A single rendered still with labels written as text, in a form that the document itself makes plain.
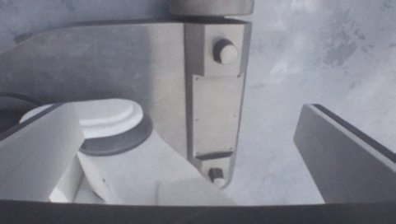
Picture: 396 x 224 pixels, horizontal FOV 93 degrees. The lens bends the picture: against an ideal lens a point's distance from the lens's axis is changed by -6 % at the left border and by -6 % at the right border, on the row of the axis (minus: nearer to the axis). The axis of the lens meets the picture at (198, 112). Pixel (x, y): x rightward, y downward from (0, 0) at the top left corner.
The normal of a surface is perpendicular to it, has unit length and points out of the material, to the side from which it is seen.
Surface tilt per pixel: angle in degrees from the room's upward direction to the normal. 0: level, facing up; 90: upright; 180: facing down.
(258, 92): 0
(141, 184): 90
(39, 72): 0
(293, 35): 0
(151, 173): 90
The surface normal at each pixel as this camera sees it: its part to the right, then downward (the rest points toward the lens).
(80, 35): 0.20, 0.48
